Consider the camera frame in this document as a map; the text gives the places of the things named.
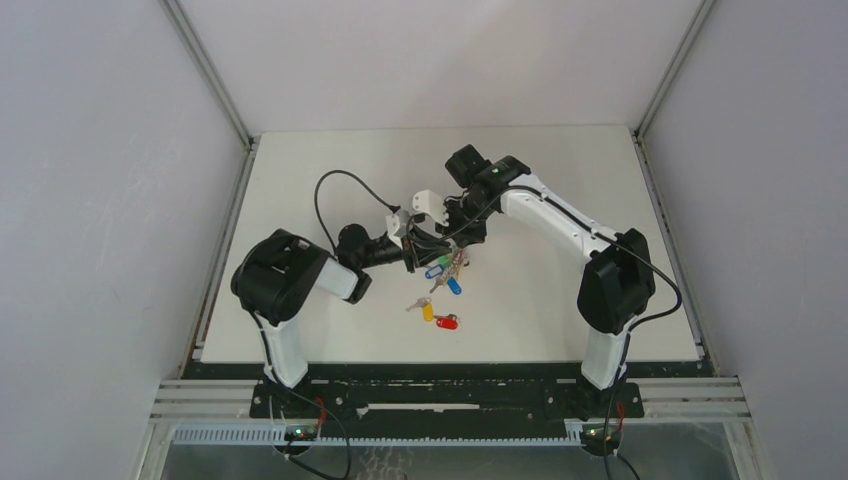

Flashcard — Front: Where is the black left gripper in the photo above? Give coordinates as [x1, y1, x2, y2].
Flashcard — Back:
[358, 221, 451, 273]

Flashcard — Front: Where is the large keyring with yellow handle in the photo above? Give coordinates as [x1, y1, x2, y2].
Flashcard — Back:
[429, 248, 468, 296]

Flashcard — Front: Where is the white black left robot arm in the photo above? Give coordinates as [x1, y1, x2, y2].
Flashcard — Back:
[230, 224, 452, 417]

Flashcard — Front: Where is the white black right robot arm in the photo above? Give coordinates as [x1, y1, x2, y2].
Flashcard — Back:
[437, 145, 656, 416]

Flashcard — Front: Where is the blue key tag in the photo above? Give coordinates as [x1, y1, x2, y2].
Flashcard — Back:
[424, 265, 445, 280]

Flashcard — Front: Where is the yellow tag loose key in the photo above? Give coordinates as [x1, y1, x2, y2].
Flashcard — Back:
[405, 297, 435, 323]

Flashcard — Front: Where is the red key tag right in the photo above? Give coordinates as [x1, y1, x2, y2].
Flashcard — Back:
[435, 315, 460, 330]

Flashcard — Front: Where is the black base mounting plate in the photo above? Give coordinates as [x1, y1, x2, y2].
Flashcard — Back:
[249, 362, 645, 438]

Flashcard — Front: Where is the black right camera cable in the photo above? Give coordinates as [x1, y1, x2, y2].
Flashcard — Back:
[405, 188, 511, 250]

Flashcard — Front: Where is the black camera cable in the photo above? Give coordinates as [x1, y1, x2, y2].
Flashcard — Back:
[313, 169, 403, 256]
[405, 188, 511, 250]

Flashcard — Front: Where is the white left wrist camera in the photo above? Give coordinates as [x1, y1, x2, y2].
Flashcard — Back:
[386, 208, 412, 250]

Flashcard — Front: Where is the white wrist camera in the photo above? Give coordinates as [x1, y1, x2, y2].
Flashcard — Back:
[386, 208, 412, 250]
[411, 190, 448, 226]

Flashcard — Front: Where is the black left camera cable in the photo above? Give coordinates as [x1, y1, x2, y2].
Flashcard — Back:
[313, 169, 403, 256]

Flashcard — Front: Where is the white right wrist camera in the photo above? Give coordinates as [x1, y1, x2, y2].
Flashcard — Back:
[411, 190, 448, 226]

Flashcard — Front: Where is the white cable duct strip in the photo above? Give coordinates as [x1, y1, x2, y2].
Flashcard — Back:
[172, 423, 584, 447]

